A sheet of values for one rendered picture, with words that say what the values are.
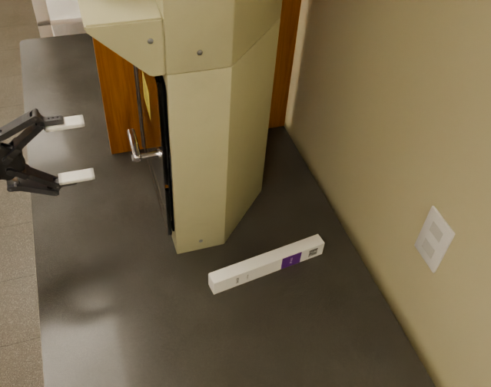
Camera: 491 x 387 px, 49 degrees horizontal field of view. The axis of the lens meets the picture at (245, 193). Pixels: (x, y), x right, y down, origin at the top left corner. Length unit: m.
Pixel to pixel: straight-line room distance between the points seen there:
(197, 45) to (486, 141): 0.47
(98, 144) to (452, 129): 0.93
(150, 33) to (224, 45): 0.12
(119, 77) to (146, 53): 0.47
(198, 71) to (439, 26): 0.39
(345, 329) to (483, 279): 0.32
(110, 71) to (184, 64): 0.45
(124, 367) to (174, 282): 0.21
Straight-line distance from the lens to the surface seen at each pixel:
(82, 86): 1.73
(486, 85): 0.88
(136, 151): 1.06
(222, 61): 0.91
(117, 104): 1.37
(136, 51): 0.86
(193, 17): 0.86
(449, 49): 0.94
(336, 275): 1.22
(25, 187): 1.14
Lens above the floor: 1.91
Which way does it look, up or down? 46 degrees down
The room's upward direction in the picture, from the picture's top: 5 degrees clockwise
